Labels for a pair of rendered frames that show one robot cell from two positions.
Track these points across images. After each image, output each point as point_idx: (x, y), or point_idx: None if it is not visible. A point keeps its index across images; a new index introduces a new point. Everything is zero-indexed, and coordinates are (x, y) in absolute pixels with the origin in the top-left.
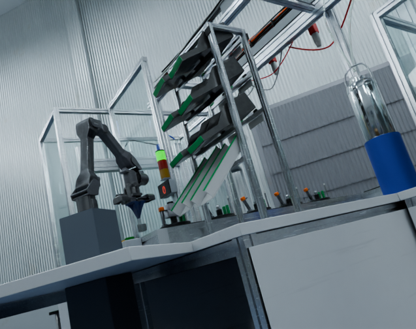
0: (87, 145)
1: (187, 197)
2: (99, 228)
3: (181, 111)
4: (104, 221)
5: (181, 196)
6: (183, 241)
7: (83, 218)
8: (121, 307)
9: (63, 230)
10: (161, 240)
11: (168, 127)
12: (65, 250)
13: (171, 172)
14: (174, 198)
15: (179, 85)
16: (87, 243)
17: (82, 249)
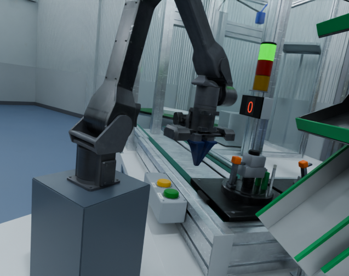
0: (132, 23)
1: (315, 251)
2: (92, 249)
3: None
4: (113, 224)
5: (288, 193)
6: (252, 259)
7: (66, 214)
8: None
9: (34, 203)
10: (216, 255)
11: (341, 32)
12: (32, 240)
13: (271, 84)
14: (258, 123)
15: None
16: (62, 264)
17: (53, 266)
